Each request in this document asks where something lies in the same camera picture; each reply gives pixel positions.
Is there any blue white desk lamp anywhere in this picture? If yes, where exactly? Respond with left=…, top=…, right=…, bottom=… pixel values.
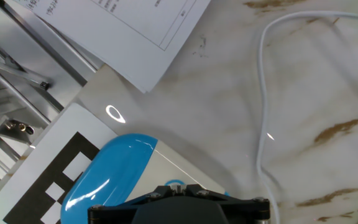
left=60, top=133, right=230, bottom=224

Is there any paper sheet with black marker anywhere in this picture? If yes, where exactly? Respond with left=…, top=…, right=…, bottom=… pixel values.
left=0, top=103, right=119, bottom=224

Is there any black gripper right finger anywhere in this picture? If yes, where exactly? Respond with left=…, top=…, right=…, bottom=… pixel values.
left=185, top=184, right=270, bottom=224

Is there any printed white paper sheet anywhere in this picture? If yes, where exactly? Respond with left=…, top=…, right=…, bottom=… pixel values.
left=14, top=0, right=211, bottom=93

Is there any white lamp power cord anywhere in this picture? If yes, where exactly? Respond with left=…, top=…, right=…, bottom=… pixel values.
left=255, top=11, right=358, bottom=224

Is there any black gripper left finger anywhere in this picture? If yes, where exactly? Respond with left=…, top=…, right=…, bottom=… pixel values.
left=88, top=185, right=173, bottom=224

